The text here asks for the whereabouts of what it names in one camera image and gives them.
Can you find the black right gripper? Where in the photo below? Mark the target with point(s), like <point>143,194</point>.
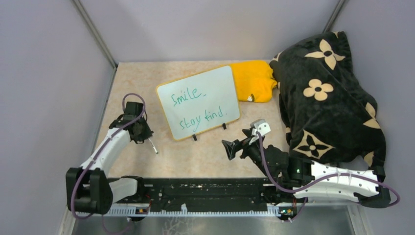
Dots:
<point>232,147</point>

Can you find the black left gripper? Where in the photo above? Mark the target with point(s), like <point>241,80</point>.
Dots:
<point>147,134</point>

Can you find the white marker pen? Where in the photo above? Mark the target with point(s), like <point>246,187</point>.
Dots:
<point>153,146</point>

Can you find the yellow-framed whiteboard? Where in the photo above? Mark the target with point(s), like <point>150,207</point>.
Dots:
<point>200,102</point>

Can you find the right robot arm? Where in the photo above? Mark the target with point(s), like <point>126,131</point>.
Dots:
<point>305,178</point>

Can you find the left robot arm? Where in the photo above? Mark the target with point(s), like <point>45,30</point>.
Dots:
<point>89,189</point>

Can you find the folded yellow cloth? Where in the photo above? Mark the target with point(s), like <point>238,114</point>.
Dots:
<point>253,80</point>

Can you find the black floral blanket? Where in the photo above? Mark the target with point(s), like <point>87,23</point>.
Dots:
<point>328,116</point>

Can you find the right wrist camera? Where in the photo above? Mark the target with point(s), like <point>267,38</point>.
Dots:
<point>260,126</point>

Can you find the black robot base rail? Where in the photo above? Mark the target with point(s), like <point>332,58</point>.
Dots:
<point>205,197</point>

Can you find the left metal corner post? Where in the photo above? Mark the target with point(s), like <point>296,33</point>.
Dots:
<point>94,32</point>

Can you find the metal corner post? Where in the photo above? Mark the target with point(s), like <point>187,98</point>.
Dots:
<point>94,32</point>
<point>334,15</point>

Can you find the right metal corner post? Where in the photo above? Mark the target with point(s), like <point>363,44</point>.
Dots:
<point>334,15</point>

